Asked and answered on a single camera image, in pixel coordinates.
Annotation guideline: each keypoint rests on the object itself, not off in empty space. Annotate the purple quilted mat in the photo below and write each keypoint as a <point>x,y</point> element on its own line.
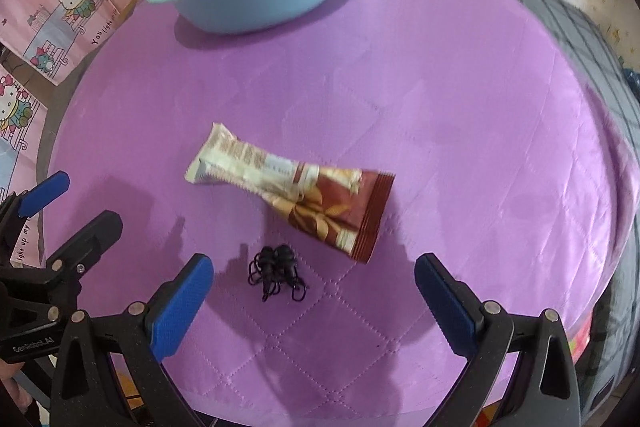
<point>425,132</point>

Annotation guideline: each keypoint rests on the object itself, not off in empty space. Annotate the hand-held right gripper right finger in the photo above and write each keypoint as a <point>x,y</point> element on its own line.
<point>445,304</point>

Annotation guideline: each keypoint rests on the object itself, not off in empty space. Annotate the pink cartoon cat poster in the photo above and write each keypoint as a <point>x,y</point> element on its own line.
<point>15,132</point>
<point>60,2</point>

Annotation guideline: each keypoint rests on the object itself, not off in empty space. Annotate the grey plaid blanket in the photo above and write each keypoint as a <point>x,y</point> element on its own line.
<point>575,37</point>

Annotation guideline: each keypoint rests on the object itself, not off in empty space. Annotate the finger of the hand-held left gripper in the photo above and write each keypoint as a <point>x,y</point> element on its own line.
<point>95,232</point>
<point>47,189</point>

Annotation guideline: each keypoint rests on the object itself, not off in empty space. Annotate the colourful printed cloth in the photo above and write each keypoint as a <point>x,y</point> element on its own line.
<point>582,334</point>

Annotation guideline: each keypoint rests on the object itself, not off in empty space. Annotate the cream and brown snack wrapper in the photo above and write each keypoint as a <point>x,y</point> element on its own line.
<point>300,197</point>

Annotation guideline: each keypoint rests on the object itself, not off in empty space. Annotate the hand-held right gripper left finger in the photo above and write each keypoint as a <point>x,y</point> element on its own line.
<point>180,304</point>

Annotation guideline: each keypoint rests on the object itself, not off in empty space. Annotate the grey padded sheet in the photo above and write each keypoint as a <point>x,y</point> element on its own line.
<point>57,127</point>

